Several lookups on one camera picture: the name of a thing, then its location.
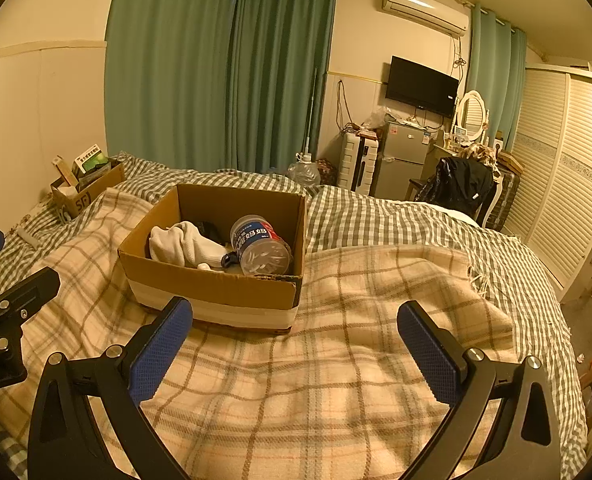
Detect small cardboard box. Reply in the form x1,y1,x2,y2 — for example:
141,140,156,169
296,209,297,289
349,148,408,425
50,160,126,223

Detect clear plastic jar blue lid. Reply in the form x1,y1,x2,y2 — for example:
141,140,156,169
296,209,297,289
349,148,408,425
229,215,295,277

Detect white air conditioner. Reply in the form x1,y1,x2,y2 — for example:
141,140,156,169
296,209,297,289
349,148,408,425
380,0,469,37

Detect hanging wall cables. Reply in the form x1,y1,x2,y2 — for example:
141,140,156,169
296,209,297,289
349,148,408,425
337,80,358,133

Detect brown plaid suitcase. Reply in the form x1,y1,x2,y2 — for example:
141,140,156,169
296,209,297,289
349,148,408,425
486,152,522,233

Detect narrow beige carton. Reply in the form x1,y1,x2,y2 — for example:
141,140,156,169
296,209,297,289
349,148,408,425
52,156,79,193

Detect white oval mirror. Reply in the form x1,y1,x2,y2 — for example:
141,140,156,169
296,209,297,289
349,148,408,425
455,90,491,143

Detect black wall television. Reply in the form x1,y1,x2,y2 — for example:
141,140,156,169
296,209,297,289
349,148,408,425
385,56,460,119

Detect blond furry bundle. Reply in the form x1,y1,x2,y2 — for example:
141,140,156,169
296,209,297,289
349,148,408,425
468,144,499,166

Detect pair of white socks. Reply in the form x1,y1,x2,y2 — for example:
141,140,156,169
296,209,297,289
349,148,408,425
149,221,228,270

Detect floral bag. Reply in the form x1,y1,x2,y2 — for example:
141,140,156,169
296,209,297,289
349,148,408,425
316,159,339,188

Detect white chair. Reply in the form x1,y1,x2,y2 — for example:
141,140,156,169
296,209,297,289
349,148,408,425
477,170,500,228

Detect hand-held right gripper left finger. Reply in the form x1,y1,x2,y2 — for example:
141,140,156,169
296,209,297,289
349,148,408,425
26,296,194,480

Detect large cardboard box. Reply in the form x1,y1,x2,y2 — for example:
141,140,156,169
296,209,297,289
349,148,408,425
117,183,307,336

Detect narrow green curtain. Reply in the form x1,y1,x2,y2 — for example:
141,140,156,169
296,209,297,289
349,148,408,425
466,2,527,153

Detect black jacket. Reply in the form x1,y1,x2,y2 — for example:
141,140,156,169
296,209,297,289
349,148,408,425
418,156,496,216

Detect white mop pole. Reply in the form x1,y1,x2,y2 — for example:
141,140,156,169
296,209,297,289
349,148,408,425
303,67,319,156

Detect clear water jug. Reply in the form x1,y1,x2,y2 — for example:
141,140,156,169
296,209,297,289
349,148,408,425
288,152,322,188

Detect white ribbed suitcase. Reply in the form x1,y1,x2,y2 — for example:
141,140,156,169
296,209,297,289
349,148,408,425
337,132,379,193

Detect beige plaid blanket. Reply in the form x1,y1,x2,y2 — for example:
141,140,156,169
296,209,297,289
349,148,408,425
0,187,517,480

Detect white louvered wardrobe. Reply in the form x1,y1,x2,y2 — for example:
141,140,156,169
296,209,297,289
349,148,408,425
501,62,592,303

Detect green label carton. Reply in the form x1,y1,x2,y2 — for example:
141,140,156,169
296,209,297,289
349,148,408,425
75,149,111,176

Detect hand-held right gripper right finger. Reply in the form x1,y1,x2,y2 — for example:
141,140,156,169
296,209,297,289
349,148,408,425
397,301,563,480

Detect silver fridge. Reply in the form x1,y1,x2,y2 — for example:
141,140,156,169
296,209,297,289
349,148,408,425
373,120,439,201

